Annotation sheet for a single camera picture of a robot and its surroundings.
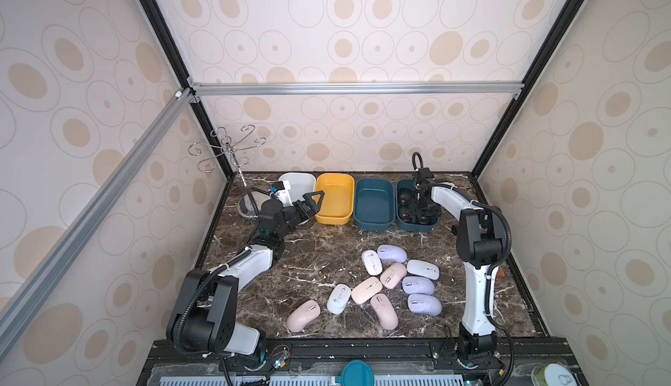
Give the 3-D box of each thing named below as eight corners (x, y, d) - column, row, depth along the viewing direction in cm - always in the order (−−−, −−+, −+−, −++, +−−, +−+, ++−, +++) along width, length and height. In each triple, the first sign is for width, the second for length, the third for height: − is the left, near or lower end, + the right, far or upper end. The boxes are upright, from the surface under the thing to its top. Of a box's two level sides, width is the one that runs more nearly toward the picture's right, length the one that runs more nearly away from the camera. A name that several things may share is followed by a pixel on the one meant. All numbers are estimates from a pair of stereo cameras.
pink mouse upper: (376, 280, 89) (377, 277, 87) (394, 262, 94) (395, 258, 91) (390, 293, 87) (391, 289, 84) (407, 273, 91) (409, 269, 89)
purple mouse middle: (403, 293, 86) (404, 290, 84) (401, 279, 90) (402, 276, 87) (433, 293, 86) (435, 290, 84) (430, 279, 90) (432, 276, 87)
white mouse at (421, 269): (405, 273, 92) (407, 270, 90) (407, 261, 95) (408, 257, 93) (437, 281, 90) (439, 278, 88) (437, 267, 93) (440, 264, 91)
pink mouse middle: (358, 308, 84) (358, 305, 83) (348, 294, 87) (348, 292, 85) (383, 288, 88) (384, 285, 87) (373, 276, 91) (374, 273, 89)
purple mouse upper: (376, 257, 95) (376, 253, 93) (377, 247, 98) (378, 243, 96) (405, 263, 94) (407, 259, 92) (406, 252, 97) (408, 248, 94)
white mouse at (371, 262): (368, 277, 91) (369, 274, 88) (359, 256, 96) (360, 252, 94) (383, 273, 92) (384, 269, 90) (374, 251, 97) (375, 248, 95)
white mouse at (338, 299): (324, 310, 84) (324, 307, 82) (335, 283, 89) (335, 280, 87) (342, 317, 82) (342, 315, 80) (352, 290, 88) (353, 287, 86)
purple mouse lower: (409, 315, 83) (411, 312, 80) (406, 297, 87) (408, 293, 84) (440, 315, 83) (443, 312, 80) (436, 297, 87) (439, 293, 84)
